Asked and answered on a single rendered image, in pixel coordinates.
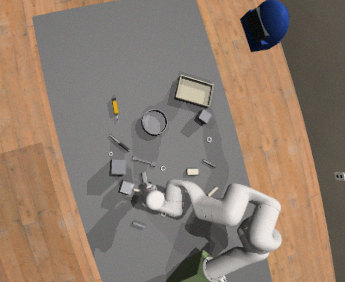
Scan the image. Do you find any grey combination wrench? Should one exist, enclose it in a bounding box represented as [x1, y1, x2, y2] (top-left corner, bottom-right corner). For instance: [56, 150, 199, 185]
[132, 156, 156, 166]

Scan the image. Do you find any beige open box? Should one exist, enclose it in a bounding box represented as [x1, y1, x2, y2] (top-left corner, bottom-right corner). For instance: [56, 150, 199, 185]
[175, 75, 214, 108]

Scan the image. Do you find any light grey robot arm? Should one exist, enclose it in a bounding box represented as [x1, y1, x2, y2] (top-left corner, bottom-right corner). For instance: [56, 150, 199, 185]
[142, 179, 282, 282]

